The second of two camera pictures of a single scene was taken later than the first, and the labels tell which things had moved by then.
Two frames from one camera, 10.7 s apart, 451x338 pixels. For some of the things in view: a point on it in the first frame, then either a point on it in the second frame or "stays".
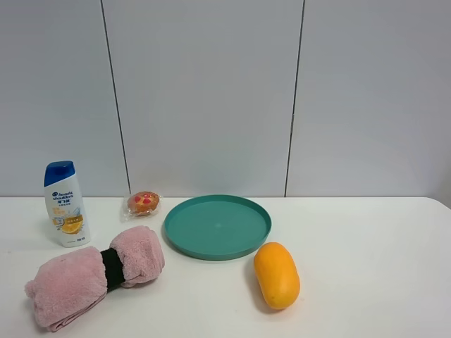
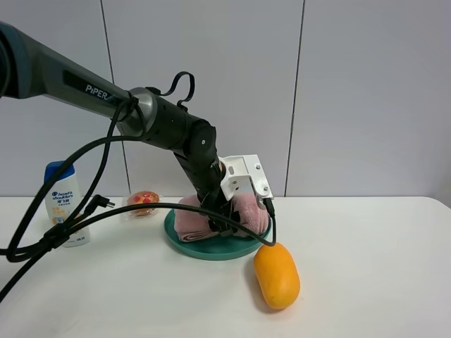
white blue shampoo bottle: (65, 204) stays
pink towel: (69, 284) -> (191, 225)
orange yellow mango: (277, 274) stays
